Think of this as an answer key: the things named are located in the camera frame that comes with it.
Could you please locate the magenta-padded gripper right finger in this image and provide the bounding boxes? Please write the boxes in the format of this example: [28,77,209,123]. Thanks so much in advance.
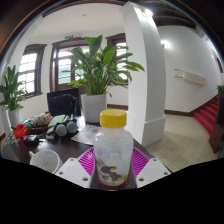
[129,146,172,189]

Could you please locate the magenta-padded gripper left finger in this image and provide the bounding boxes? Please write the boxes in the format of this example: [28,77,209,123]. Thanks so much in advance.
[54,147,98,189]

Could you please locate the clear bottle with yellow cap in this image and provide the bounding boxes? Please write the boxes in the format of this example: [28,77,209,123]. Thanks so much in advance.
[92,108,135,188]

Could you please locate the white speckled mug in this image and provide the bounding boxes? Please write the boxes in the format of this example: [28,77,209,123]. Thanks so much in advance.
[28,149,64,175]

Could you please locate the printed paper leaflet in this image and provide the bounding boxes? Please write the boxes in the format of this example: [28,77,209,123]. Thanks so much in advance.
[70,124,103,147]

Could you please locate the grey headphones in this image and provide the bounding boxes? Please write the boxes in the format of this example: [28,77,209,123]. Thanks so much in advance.
[54,120,79,138]

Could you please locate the flat black case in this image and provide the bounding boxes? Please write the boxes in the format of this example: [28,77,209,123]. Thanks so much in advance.
[22,133,41,145]

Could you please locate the red box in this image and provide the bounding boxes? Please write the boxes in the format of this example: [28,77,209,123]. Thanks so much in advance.
[12,123,30,139]

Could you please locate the black chair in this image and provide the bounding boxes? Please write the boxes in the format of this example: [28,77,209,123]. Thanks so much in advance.
[46,87,82,118]

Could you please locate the colourful printed sheet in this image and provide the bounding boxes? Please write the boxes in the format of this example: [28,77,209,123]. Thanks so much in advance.
[3,133,22,148]

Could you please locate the red carpeted staircase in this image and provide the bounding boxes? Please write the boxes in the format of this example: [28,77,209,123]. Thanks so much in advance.
[194,96,222,136]

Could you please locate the small potted plant white pot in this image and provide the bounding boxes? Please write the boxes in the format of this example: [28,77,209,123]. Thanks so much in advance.
[0,64,28,128]

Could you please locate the brown glazed double door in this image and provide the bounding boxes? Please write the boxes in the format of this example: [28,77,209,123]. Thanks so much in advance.
[49,37,90,93]

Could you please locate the wide brown-framed window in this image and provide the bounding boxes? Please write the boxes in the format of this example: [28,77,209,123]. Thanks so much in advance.
[18,43,48,100]

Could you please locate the large potted plant white pot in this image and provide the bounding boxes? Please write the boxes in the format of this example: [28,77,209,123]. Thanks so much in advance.
[63,34,146,124]

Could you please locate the narrow brown-framed window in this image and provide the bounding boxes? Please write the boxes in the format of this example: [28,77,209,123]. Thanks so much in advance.
[105,32,130,85]

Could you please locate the dark brown wooden post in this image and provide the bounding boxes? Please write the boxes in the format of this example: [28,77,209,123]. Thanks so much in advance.
[208,95,224,155]

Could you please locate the white wall radiator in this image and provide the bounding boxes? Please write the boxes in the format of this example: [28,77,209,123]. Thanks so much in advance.
[173,68,207,87]

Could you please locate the glowing wall lamp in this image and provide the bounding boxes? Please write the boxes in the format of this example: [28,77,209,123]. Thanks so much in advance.
[159,39,172,50]

